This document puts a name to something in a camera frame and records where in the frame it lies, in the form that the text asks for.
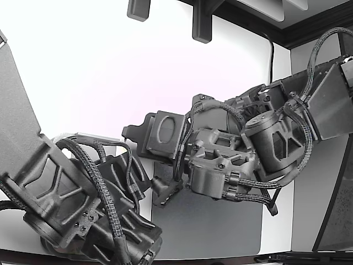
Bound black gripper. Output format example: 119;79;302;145
122;110;194;166

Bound gray mat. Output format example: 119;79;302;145
151;161;264;256

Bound black braided cable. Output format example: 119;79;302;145
55;137;131;265
259;106;318;194
305;26;353;104
189;99;249;130

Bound black bracket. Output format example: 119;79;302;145
126;0;151;22
191;0;213;44

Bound thin black cable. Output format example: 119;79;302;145
260;30;276;83

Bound black frame rail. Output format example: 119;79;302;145
176;0;353;50

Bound black cable with ferrite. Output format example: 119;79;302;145
253;251;353;263

